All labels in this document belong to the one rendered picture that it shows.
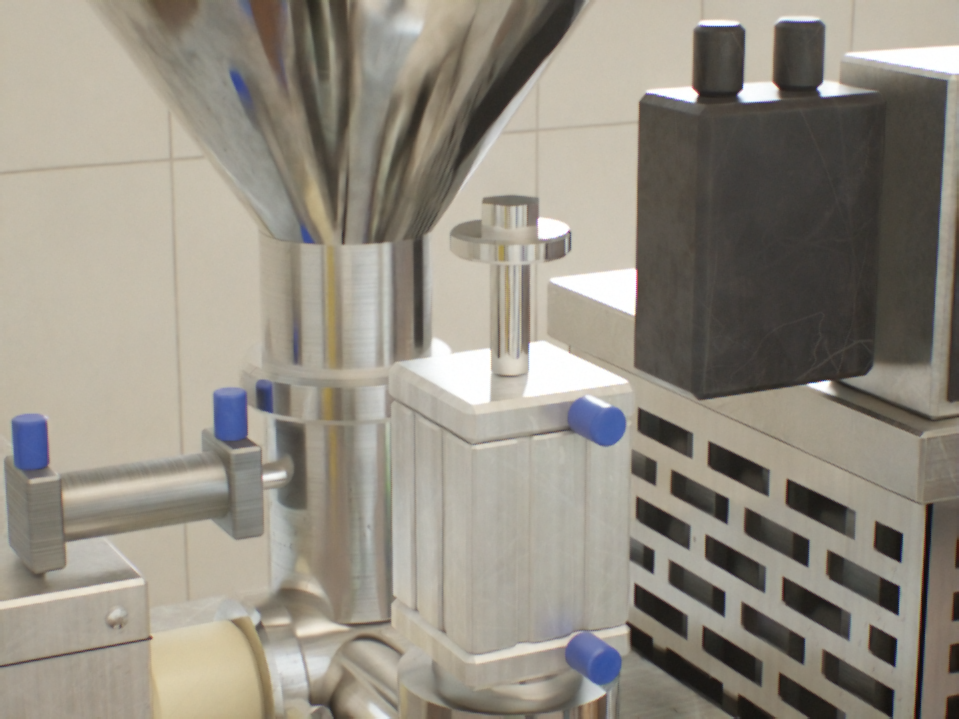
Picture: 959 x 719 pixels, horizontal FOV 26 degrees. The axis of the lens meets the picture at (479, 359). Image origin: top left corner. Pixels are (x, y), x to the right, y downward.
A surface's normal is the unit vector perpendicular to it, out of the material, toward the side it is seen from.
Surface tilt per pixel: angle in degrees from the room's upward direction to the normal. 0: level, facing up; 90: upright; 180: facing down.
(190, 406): 90
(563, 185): 90
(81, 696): 90
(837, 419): 90
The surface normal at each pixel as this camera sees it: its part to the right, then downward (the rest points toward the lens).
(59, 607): 0.46, 0.23
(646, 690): 0.00, -0.97
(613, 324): -0.89, 0.12
